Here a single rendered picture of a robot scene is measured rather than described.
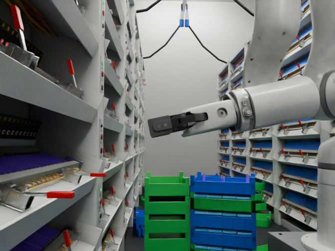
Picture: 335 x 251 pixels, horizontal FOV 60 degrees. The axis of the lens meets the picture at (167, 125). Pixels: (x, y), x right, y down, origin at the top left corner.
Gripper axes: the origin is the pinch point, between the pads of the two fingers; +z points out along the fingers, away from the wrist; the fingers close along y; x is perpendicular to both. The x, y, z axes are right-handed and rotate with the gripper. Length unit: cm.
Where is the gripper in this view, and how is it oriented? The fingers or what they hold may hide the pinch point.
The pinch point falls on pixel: (154, 128)
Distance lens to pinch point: 56.2
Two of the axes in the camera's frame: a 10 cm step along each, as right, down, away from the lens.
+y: -0.4, 0.6, 10.0
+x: -2.1, -9.8, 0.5
